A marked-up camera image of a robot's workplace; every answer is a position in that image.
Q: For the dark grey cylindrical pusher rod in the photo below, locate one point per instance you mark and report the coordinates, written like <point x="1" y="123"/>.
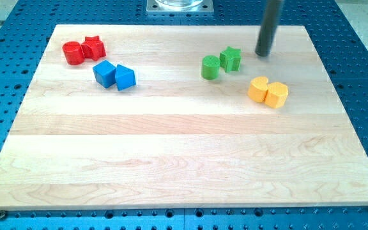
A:
<point x="268" y="28"/>

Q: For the green star block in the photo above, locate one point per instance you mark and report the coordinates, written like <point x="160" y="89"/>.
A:
<point x="230" y="59"/>

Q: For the red star block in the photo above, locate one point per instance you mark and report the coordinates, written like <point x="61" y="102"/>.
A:
<point x="93" y="48"/>

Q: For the yellow heart block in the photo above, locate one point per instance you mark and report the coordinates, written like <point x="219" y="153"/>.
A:
<point x="258" y="89"/>

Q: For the yellow hexagon block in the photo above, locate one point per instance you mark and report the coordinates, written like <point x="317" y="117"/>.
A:
<point x="276" y="95"/>

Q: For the green cylinder block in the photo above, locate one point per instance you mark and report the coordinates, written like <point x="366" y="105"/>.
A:
<point x="210" y="67"/>

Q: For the blue perforated metal table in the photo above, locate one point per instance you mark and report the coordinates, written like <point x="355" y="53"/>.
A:
<point x="338" y="30"/>

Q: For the light wooden board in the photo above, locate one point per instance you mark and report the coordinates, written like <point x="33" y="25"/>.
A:
<point x="175" y="139"/>

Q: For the blue triangular prism block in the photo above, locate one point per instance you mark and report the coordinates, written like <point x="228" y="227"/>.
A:
<point x="125" y="77"/>

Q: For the blue cube block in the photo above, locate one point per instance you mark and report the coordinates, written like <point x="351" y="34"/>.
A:
<point x="105" y="73"/>

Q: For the red cylinder block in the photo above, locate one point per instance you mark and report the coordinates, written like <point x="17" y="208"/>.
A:
<point x="73" y="53"/>

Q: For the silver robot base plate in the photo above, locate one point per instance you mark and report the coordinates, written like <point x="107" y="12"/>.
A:
<point x="179" y="6"/>

